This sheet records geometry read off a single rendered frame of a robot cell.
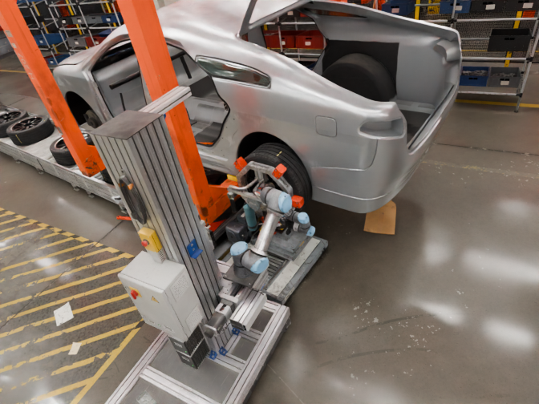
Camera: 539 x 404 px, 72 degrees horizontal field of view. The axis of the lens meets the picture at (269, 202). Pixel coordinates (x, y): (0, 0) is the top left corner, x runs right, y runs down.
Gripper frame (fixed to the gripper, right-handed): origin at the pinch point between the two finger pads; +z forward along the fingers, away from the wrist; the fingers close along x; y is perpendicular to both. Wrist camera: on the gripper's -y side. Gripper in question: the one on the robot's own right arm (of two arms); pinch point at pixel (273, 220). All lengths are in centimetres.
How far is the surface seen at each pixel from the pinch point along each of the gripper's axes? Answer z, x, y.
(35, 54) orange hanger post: 265, 0, 115
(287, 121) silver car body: 6, -44, 62
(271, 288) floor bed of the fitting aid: 8, 13, -75
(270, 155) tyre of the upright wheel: 21, -34, 35
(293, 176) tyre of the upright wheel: -0.7, -31.1, 20.9
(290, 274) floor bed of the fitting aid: 2, -8, -75
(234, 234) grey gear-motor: 58, -4, -45
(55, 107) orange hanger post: 266, 8, 63
